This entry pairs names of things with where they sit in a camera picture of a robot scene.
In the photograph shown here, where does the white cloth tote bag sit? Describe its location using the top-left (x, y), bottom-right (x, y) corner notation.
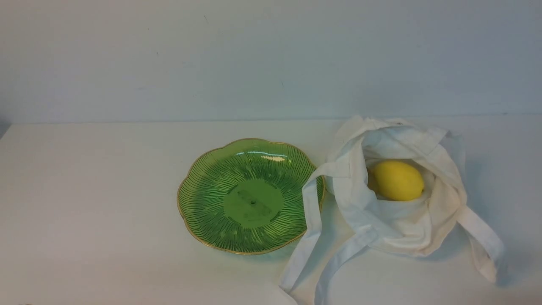
top-left (278, 115), bottom-right (508, 305)

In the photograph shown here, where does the brown pear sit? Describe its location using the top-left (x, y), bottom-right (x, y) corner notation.
top-left (366, 168), bottom-right (379, 194)

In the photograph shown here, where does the green ribbed glass plate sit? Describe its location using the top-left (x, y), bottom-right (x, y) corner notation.
top-left (177, 138), bottom-right (317, 255)

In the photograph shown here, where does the yellow lemon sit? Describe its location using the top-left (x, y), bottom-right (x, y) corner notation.
top-left (372, 160), bottom-right (425, 201)

